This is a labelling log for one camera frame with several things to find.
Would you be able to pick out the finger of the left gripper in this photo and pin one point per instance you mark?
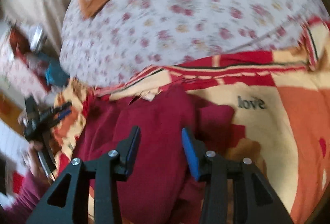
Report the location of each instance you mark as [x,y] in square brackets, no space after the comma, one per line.
[58,118]
[55,107]

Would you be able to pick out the red wooden furniture frame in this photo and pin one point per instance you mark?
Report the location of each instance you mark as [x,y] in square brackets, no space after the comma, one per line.
[19,44]

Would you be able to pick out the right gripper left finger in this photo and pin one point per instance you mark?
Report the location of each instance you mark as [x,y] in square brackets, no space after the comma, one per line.
[67,199]

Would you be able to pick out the teal plastic bag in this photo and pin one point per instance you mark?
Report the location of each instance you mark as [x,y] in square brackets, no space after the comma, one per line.
[55,75]

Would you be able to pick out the maroon fleece garment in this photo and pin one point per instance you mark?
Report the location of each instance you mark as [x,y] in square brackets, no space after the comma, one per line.
[160,189]

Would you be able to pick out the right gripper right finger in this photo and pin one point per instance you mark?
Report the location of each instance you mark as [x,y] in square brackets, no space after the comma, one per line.
[235,191]

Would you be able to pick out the red orange patterned blanket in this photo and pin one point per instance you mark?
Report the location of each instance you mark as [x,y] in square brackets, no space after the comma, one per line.
[281,98]

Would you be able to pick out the floral white quilt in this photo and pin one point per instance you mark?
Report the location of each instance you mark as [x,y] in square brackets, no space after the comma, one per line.
[126,36]

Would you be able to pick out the silver metal container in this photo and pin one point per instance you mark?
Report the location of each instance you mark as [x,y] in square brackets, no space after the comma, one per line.
[36,37]

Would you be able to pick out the person's left hand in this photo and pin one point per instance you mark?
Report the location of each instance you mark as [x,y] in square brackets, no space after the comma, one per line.
[34,163]

